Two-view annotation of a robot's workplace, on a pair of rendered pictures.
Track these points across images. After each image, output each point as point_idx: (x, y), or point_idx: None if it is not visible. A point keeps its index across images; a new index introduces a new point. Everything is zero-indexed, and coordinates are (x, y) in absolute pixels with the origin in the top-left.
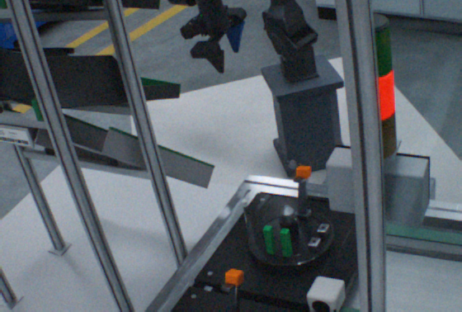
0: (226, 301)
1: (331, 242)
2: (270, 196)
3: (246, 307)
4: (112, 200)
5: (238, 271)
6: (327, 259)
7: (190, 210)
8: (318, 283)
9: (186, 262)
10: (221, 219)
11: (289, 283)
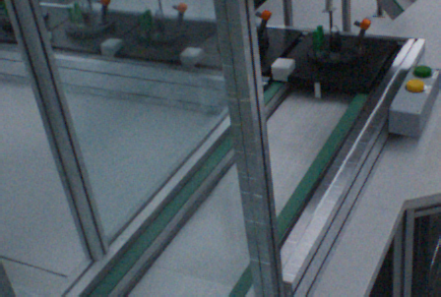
0: (286, 42)
1: (327, 62)
2: (392, 45)
3: (281, 48)
4: (435, 22)
5: (268, 13)
6: (318, 68)
7: (427, 50)
8: (286, 60)
9: (328, 30)
10: (371, 35)
11: (298, 58)
